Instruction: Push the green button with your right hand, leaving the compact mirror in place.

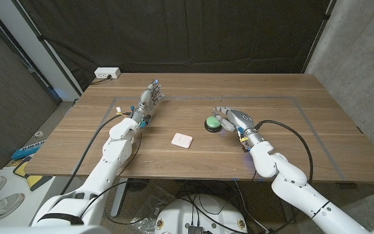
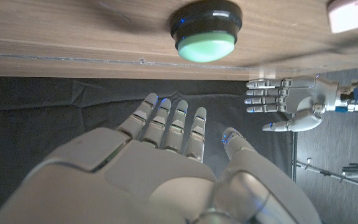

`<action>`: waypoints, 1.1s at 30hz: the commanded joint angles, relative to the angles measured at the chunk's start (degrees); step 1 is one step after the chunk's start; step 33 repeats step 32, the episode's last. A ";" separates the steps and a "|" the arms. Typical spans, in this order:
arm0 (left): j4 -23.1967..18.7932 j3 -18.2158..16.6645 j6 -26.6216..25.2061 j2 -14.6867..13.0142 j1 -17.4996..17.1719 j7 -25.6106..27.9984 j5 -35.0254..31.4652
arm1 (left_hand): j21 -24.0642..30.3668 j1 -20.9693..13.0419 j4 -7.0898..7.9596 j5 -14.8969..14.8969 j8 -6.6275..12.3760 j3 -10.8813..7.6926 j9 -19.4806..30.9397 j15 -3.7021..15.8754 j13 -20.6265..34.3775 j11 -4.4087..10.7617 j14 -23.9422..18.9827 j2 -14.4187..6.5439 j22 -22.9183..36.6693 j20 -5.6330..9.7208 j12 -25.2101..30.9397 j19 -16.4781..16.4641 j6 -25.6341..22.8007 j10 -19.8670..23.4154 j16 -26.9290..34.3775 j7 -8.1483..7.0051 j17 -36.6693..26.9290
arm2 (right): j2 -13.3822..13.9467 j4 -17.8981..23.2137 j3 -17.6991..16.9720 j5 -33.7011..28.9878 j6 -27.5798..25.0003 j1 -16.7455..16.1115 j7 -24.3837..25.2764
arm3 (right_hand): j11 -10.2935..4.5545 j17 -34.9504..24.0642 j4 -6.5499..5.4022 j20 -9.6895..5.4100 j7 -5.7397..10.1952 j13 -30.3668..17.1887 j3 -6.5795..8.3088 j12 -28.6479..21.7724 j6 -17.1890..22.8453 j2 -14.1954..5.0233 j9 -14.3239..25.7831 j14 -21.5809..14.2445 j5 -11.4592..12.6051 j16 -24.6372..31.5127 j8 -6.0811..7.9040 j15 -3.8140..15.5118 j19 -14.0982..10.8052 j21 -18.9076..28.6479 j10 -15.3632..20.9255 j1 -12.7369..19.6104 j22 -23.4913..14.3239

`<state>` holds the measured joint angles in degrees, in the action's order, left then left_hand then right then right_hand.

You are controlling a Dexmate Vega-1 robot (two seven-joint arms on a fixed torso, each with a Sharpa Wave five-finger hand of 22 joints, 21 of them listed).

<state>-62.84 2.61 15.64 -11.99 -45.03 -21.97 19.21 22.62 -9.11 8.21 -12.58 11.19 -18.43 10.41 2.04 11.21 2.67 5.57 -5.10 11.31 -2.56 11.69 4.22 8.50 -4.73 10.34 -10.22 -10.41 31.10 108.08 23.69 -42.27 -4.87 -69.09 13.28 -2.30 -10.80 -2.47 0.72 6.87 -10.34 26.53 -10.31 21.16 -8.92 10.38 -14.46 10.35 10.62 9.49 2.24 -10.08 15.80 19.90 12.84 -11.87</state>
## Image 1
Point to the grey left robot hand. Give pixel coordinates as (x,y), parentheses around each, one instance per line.
(146,100)

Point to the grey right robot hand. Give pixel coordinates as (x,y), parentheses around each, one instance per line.
(240,120)

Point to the green button with black base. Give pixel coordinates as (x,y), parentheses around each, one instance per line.
(210,122)

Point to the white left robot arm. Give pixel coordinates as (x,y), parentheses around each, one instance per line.
(114,152)

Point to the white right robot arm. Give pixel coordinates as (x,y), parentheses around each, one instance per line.
(291,182)

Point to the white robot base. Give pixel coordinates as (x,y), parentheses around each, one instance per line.
(180,214)

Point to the white power strip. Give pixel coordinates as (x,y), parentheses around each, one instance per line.
(107,72)

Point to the black backdrop curtain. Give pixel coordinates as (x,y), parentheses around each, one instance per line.
(180,35)

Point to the black round fan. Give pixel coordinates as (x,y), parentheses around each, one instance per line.
(138,184)

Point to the grey table leg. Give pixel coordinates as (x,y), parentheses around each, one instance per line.
(118,201)
(286,211)

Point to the clear plastic bag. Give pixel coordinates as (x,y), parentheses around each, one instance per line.
(151,208)

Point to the white tape roll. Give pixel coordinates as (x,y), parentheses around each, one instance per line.
(38,133)

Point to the black backdrop stand pole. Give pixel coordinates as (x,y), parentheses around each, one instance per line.
(319,31)
(45,44)

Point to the blue toy keyboard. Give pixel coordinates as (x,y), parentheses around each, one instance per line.
(28,150)

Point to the yellow and black board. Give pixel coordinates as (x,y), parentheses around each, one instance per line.
(23,169)

